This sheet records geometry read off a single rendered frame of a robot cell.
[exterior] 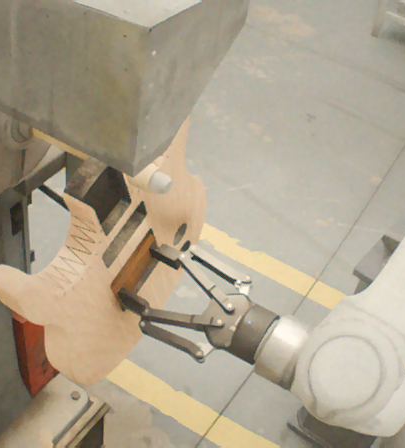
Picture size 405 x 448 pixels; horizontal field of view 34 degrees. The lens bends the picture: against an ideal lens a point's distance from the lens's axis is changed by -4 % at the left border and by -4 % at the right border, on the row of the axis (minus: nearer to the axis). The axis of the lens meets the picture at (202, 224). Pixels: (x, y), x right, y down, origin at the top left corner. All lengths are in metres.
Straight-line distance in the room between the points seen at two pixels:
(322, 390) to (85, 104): 0.34
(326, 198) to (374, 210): 0.22
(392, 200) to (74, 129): 2.52
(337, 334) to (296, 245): 1.99
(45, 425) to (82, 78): 1.23
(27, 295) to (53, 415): 1.00
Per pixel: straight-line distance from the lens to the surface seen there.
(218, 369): 2.17
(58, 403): 1.71
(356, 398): 0.64
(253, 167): 2.96
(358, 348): 0.64
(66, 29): 0.55
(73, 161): 1.18
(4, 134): 0.87
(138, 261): 0.93
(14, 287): 0.71
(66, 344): 0.88
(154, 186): 0.78
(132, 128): 0.55
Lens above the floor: 1.74
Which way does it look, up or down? 42 degrees down
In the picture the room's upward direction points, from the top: 10 degrees clockwise
